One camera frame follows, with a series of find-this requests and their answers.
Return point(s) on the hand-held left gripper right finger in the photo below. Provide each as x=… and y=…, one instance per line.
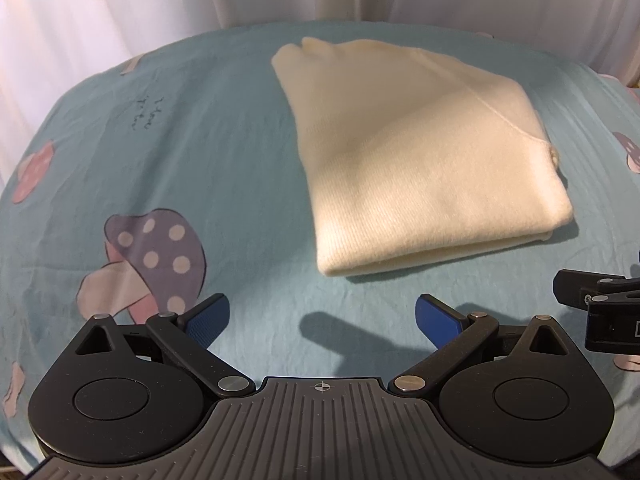
x=440, y=321

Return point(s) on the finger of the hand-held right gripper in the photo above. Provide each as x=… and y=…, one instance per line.
x=575, y=287

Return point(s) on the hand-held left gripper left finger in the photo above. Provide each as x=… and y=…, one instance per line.
x=206, y=317

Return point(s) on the cream knit sweater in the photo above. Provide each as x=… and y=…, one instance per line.
x=425, y=160

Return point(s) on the teal mushroom print bed sheet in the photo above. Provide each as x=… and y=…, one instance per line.
x=225, y=185

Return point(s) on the white sheer curtain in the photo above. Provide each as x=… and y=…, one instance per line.
x=125, y=5

